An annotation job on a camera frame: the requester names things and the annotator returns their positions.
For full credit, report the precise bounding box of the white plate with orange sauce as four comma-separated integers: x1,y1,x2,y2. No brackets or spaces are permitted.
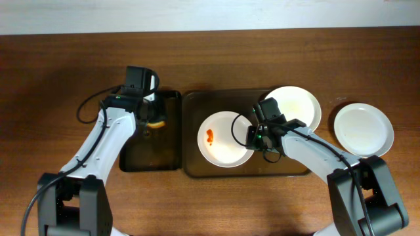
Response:
265,86,322,131

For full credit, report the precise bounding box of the yellow sponge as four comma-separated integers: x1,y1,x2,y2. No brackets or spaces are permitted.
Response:
147,121,166,129

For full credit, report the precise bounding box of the white plate with red sauce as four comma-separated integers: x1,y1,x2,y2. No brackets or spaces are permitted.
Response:
197,111,254,168

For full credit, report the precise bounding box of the white plate with brown smear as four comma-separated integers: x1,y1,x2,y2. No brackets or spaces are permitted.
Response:
333,103,394,157

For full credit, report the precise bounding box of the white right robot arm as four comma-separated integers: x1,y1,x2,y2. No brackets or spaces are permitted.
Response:
245,98,409,236

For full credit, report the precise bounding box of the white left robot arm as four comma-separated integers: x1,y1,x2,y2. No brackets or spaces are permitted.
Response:
30,66,165,235

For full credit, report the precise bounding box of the large dark brown tray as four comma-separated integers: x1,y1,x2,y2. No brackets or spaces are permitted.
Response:
181,88,310,178

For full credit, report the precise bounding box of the small dark brown tray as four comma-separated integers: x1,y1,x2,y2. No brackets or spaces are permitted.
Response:
119,90,182,172

